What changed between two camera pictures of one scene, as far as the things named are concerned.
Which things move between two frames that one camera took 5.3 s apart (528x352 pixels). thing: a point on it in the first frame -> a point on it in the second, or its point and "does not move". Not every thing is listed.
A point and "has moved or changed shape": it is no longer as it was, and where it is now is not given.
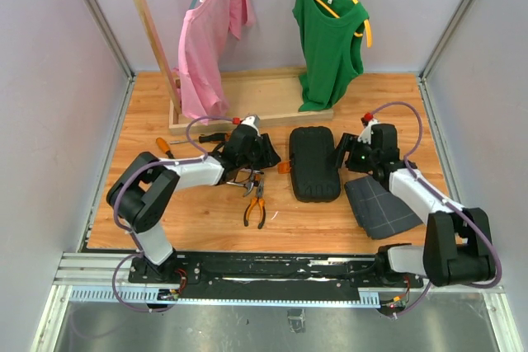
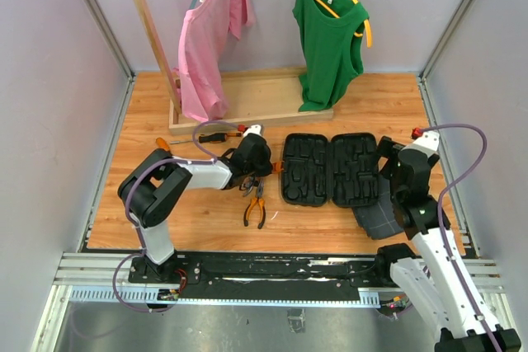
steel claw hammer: x=250 y=185 does not move
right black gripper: x=346 y=144 -> x=388 y=148
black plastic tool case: x=313 y=165 has moved or changed shape
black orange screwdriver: x=214 y=138 does not move
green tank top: x=332 y=39 does not move
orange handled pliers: x=259 y=197 does not move
